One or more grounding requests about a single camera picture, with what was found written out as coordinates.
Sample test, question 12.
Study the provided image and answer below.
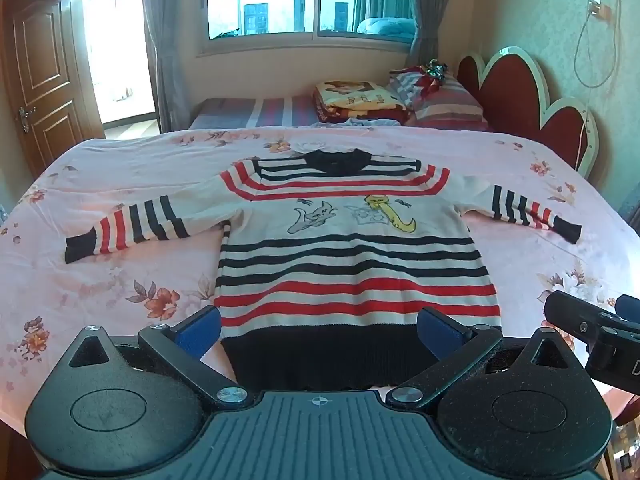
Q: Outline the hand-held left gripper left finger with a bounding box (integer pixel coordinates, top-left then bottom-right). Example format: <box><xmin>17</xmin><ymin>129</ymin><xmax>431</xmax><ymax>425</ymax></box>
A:
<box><xmin>65</xmin><ymin>305</ymin><xmax>249</xmax><ymax>409</ymax></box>

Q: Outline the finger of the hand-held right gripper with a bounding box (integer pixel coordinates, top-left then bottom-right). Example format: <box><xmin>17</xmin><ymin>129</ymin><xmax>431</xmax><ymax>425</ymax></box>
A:
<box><xmin>544</xmin><ymin>290</ymin><xmax>622</xmax><ymax>348</ymax></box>
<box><xmin>615</xmin><ymin>294</ymin><xmax>640</xmax><ymax>325</ymax></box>

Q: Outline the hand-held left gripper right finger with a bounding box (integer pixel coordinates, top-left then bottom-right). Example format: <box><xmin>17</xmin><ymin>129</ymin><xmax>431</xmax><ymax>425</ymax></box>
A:
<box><xmin>386</xmin><ymin>306</ymin><xmax>577</xmax><ymax>409</ymax></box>

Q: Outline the striped knit sweater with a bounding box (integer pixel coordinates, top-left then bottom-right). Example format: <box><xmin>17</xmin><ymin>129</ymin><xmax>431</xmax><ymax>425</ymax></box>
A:
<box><xmin>64</xmin><ymin>149</ymin><xmax>584</xmax><ymax>392</ymax></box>

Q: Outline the pink floral bedsheet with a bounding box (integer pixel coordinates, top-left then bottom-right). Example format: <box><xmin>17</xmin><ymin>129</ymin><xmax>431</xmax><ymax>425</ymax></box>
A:
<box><xmin>0</xmin><ymin>125</ymin><xmax>640</xmax><ymax>441</ymax></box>

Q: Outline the light blue cloth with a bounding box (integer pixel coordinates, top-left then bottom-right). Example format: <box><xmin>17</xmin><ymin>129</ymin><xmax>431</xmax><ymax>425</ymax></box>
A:
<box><xmin>311</xmin><ymin>117</ymin><xmax>397</xmax><ymax>129</ymax></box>

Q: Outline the striped mattress cover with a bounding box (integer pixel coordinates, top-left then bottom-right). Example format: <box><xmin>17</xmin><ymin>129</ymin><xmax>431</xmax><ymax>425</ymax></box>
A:
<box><xmin>187</xmin><ymin>95</ymin><xmax>322</xmax><ymax>132</ymax></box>

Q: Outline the red scalloped headboard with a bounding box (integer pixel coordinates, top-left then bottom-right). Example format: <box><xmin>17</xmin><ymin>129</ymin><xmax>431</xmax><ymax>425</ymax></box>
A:
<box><xmin>456</xmin><ymin>46</ymin><xmax>601</xmax><ymax>179</ymax></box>

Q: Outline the striped pillow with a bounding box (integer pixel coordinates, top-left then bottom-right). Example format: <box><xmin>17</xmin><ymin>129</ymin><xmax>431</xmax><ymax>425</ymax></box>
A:
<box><xmin>387</xmin><ymin>67</ymin><xmax>492</xmax><ymax>132</ymax></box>

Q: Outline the folded printed blanket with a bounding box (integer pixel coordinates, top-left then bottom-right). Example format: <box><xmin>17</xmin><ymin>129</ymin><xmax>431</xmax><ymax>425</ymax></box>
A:
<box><xmin>313</xmin><ymin>80</ymin><xmax>412</xmax><ymax>126</ymax></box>

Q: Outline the shiny ribbon bow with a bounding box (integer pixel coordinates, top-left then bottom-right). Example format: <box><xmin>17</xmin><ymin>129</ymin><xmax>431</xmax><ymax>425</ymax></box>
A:
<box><xmin>421</xmin><ymin>59</ymin><xmax>449</xmax><ymax>82</ymax></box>

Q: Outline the grey curtain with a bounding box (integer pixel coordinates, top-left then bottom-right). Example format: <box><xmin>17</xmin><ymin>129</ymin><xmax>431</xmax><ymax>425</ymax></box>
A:
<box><xmin>411</xmin><ymin>0</ymin><xmax>464</xmax><ymax>80</ymax></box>
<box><xmin>142</xmin><ymin>0</ymin><xmax>195</xmax><ymax>134</ymax></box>

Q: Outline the brown wooden door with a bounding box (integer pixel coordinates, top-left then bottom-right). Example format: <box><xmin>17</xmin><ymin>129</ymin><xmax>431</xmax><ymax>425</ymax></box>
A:
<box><xmin>0</xmin><ymin>0</ymin><xmax>107</xmax><ymax>182</ymax></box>

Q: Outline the teal quilt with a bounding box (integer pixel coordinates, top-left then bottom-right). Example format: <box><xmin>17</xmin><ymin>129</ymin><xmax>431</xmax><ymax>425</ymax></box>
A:
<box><xmin>356</xmin><ymin>16</ymin><xmax>417</xmax><ymax>37</ymax></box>

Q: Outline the sliding glass window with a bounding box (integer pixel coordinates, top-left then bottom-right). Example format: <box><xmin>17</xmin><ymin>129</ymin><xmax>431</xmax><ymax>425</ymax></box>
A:
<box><xmin>196</xmin><ymin>0</ymin><xmax>422</xmax><ymax>57</ymax></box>

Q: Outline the white charger cable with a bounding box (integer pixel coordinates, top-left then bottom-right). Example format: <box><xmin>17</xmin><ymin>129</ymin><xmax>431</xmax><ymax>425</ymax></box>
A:
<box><xmin>572</xmin><ymin>7</ymin><xmax>619</xmax><ymax>173</ymax></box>

